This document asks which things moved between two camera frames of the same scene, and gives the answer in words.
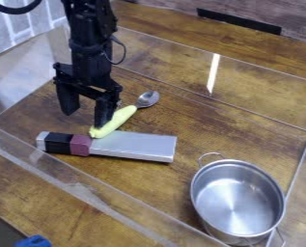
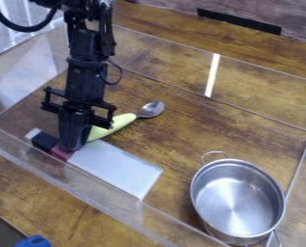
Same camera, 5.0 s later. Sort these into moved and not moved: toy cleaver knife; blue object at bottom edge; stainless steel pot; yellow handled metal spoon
Moved: yellow handled metal spoon; toy cleaver knife
Not moved: stainless steel pot; blue object at bottom edge
